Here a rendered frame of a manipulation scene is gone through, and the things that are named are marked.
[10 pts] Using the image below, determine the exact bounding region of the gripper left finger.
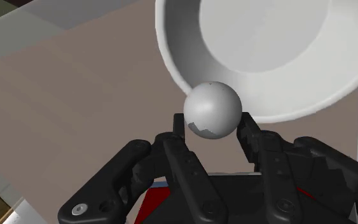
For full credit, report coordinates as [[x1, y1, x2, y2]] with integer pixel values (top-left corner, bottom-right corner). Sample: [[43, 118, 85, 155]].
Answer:
[[57, 113, 229, 224]]

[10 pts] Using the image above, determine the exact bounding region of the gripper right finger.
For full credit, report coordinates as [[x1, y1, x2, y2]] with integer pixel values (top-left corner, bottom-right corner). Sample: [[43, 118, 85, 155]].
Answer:
[[236, 111, 358, 224]]

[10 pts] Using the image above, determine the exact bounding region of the grey ball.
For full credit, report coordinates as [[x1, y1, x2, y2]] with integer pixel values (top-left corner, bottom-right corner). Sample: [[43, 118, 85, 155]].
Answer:
[[183, 81, 244, 140]]

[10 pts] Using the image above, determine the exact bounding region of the white bowl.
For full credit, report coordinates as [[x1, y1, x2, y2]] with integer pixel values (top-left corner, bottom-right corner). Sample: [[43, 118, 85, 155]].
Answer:
[[155, 0, 358, 124]]

